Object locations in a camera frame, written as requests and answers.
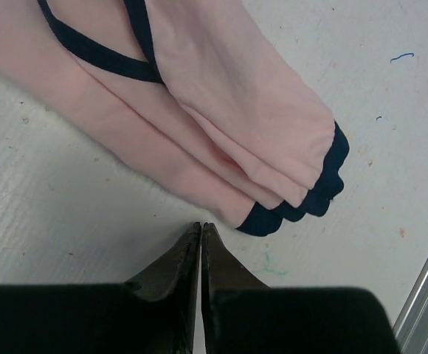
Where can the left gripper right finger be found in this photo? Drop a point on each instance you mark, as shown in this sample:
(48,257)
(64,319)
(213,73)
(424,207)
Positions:
(241,314)

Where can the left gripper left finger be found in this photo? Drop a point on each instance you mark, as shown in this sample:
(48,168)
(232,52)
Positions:
(152,312)

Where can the pink underwear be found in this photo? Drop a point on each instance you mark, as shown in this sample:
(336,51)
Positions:
(188,93)

